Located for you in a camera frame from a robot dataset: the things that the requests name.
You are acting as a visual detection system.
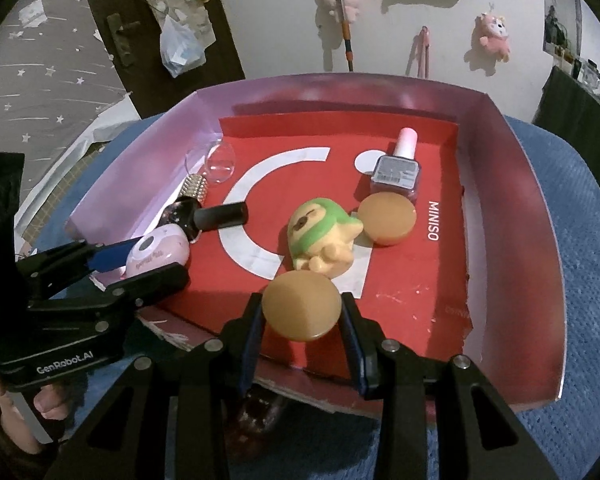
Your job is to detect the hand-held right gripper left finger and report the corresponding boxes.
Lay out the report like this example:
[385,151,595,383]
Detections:
[47,290,267,480]

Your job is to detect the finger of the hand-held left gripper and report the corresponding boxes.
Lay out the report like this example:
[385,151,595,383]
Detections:
[27,262,191,314]
[15,237,142,292]

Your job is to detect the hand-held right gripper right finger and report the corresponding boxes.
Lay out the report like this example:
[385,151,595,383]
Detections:
[336,292,561,480]

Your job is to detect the lavender earbud case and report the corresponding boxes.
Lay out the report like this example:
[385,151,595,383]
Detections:
[124,224,191,282]

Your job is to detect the amber round disc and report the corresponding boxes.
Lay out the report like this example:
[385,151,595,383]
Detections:
[261,270,343,344]
[357,192,417,247]

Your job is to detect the red cardboard box tray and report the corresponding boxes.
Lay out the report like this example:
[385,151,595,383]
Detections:
[69,72,567,417]

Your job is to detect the silver studded cylinder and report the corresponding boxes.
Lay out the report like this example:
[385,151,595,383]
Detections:
[180,174,212,202]

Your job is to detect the green hooded toy figure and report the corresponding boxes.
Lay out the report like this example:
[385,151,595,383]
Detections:
[284,197,366,282]

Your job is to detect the person's left hand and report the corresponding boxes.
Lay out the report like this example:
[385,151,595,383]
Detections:
[0,375,70,456]

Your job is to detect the brown small bottle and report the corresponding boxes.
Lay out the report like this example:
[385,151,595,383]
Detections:
[229,384,287,433]

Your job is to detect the nail polish bottle pink cap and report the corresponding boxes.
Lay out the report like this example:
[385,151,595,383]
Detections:
[369,127,427,207]

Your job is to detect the grey star-printed sheet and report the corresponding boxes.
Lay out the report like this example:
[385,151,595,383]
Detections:
[0,0,133,171]

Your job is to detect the dark wooden door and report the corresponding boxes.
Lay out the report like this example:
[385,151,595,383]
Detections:
[76,0,247,121]

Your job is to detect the clear plastic bag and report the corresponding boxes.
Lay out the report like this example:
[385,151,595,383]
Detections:
[159,14,207,79]

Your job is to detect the blue ribbed blanket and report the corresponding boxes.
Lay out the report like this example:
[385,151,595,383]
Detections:
[0,112,600,480]

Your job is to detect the dark cabinet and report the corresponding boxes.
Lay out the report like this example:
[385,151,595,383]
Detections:
[531,64,600,163]

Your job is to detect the orange and white pole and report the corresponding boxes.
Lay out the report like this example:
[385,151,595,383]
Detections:
[329,0,357,74]

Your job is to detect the row of bottles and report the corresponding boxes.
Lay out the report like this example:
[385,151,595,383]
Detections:
[554,42,600,111]

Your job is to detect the door handle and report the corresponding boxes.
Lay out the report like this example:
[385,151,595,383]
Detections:
[106,12,142,67]

